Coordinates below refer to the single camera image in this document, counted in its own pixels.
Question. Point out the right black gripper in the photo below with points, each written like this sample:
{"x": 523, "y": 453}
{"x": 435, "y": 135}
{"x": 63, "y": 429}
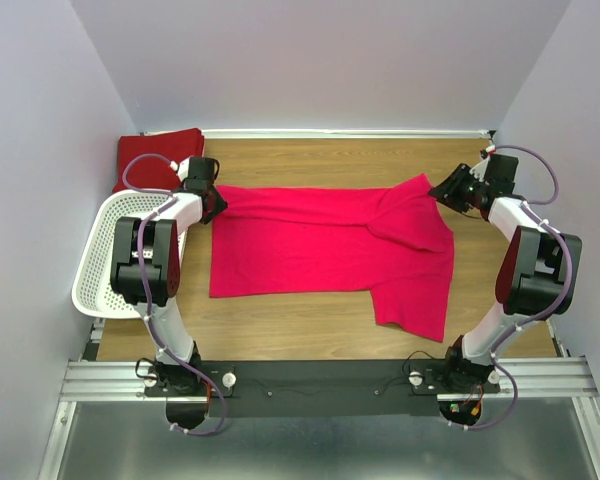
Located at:
{"x": 453, "y": 185}

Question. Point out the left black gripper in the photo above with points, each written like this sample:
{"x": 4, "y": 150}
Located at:
{"x": 215, "y": 203}

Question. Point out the pink red t shirt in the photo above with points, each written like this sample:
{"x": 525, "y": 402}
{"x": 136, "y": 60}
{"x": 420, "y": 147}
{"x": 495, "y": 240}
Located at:
{"x": 390, "y": 242}

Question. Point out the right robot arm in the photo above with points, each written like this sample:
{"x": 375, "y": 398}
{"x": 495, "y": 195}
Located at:
{"x": 536, "y": 279}

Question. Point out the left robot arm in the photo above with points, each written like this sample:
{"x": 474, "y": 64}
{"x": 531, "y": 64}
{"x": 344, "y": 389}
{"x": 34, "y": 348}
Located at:
{"x": 145, "y": 264}

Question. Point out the folded dark red shirt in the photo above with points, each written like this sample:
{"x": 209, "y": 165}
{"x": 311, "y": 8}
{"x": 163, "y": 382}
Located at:
{"x": 151, "y": 172}

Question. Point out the white plastic laundry basket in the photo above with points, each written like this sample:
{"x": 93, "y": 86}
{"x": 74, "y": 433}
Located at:
{"x": 91, "y": 293}

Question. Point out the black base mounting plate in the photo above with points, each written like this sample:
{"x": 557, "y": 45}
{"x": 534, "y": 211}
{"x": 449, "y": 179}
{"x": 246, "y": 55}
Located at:
{"x": 323, "y": 388}

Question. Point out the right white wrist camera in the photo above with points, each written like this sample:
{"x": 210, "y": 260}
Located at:
{"x": 480, "y": 168}

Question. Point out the aluminium frame rail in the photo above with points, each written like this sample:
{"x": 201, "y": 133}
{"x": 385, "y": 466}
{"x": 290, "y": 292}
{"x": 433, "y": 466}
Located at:
{"x": 380, "y": 419}

